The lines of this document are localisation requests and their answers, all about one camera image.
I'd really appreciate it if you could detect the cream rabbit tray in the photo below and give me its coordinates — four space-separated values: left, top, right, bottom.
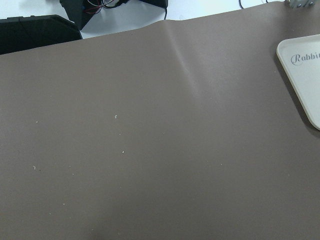
276 34 320 130

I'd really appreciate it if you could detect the black long box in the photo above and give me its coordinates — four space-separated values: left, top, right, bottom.
0 14 82 55

